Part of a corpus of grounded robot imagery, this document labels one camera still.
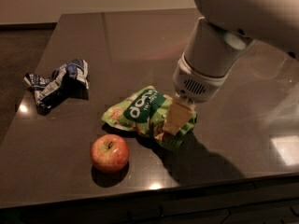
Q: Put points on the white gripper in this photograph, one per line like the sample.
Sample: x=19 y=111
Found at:
x=195 y=84

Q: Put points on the green rice chip bag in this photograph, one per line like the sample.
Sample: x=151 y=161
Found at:
x=144 y=112

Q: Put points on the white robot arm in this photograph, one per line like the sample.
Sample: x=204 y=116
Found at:
x=226 y=30

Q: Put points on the red yellow apple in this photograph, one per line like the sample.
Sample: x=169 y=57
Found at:
x=110 y=153

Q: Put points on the crumpled blue white bag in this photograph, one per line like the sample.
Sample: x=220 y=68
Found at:
x=48 y=90

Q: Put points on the dark cabinet drawer fronts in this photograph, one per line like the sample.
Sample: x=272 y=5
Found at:
x=272 y=200

